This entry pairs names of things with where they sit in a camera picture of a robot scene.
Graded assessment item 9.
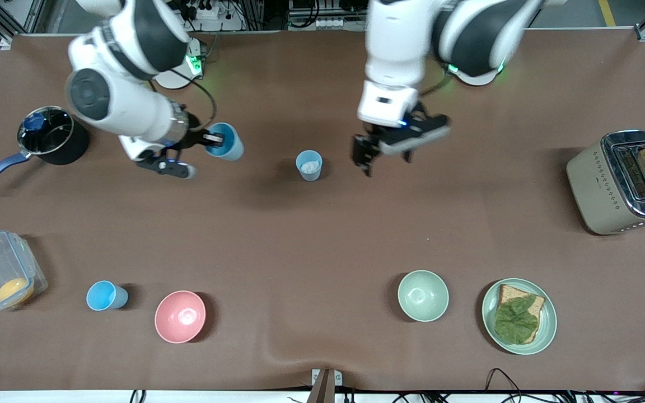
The blue plastic cup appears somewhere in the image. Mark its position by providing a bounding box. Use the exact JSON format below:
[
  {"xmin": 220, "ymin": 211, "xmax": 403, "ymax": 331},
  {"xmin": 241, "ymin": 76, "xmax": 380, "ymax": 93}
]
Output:
[
  {"xmin": 205, "ymin": 121, "xmax": 245, "ymax": 162},
  {"xmin": 86, "ymin": 280, "xmax": 129, "ymax": 312}
]

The blue cup with white paper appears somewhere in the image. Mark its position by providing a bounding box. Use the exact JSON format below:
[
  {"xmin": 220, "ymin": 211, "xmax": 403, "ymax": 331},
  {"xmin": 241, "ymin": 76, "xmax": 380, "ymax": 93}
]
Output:
[{"xmin": 295, "ymin": 149, "xmax": 324, "ymax": 182}]

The white power strip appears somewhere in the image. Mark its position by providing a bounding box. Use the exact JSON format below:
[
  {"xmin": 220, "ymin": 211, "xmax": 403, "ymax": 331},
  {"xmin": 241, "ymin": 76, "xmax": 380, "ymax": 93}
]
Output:
[{"xmin": 187, "ymin": 0, "xmax": 221, "ymax": 21}]

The white socket strip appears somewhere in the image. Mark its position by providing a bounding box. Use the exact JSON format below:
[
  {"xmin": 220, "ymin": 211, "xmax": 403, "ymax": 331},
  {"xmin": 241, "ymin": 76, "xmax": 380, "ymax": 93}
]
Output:
[{"xmin": 314, "ymin": 18, "xmax": 366, "ymax": 30}]

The pale green bowl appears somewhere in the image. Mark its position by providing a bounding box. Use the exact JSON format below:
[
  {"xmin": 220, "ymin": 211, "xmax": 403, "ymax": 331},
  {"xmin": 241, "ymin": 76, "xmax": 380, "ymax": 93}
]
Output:
[{"xmin": 397, "ymin": 270, "xmax": 450, "ymax": 323}]

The glass lid with blue knob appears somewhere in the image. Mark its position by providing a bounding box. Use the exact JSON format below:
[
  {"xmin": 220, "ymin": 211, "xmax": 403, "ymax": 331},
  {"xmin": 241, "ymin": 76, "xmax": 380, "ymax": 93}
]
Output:
[{"xmin": 17, "ymin": 106, "xmax": 74, "ymax": 157}]

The brown bread slice with crust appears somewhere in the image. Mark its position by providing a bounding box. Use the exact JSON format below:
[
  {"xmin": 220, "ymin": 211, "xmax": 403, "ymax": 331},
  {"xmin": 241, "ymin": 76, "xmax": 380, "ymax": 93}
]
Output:
[{"xmin": 495, "ymin": 284, "xmax": 546, "ymax": 344}]

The pink bowl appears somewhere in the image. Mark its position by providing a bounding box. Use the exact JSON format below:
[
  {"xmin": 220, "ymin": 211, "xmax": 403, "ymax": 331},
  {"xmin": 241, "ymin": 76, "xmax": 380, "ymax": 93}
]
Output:
[{"xmin": 154, "ymin": 290, "xmax": 207, "ymax": 344}]

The beige chrome toaster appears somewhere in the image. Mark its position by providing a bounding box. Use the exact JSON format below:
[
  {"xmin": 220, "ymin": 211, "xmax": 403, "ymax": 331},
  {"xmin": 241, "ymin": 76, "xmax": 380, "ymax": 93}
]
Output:
[{"xmin": 566, "ymin": 129, "xmax": 645, "ymax": 236}]

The green lettuce leaf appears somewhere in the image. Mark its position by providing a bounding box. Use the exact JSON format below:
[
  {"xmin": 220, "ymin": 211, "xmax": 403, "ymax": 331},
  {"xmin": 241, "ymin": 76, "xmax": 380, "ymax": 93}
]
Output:
[{"xmin": 494, "ymin": 295, "xmax": 540, "ymax": 344}]

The pale green plate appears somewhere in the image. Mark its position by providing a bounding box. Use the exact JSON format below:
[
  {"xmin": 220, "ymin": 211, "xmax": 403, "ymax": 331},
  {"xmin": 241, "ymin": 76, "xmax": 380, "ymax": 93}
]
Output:
[{"xmin": 481, "ymin": 278, "xmax": 558, "ymax": 356}]

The orange round fruit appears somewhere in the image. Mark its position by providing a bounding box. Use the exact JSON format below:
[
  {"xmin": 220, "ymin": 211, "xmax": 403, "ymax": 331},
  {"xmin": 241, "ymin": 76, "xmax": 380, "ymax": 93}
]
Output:
[{"xmin": 0, "ymin": 278, "xmax": 35, "ymax": 306}]

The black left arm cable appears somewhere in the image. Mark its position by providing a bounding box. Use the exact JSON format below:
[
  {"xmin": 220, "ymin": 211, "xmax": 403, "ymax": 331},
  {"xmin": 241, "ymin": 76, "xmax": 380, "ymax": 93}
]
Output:
[{"xmin": 417, "ymin": 72, "xmax": 456, "ymax": 99}]

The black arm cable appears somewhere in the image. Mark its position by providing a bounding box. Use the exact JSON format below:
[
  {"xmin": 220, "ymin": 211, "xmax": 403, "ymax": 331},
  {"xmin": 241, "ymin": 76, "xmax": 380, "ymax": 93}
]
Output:
[
  {"xmin": 148, "ymin": 67, "xmax": 218, "ymax": 135},
  {"xmin": 417, "ymin": 72, "xmax": 456, "ymax": 99}
]

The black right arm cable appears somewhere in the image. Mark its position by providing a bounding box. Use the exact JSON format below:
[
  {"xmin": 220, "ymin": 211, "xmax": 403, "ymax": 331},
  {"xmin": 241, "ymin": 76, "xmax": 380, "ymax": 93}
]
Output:
[{"xmin": 148, "ymin": 67, "xmax": 218, "ymax": 135}]

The black pot with blue handle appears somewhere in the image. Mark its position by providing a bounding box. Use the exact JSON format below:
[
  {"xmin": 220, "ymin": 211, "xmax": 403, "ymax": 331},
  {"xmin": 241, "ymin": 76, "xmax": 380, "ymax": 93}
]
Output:
[{"xmin": 0, "ymin": 105, "xmax": 91, "ymax": 193}]

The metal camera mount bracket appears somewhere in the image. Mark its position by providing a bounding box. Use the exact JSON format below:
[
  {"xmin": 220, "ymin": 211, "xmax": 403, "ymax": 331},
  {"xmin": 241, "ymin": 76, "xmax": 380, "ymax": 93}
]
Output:
[{"xmin": 306, "ymin": 368, "xmax": 343, "ymax": 403}]

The black looped cable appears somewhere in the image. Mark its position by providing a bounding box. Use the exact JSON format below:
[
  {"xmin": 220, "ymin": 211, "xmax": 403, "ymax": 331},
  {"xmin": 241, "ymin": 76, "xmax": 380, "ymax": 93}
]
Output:
[{"xmin": 484, "ymin": 367, "xmax": 526, "ymax": 393}]

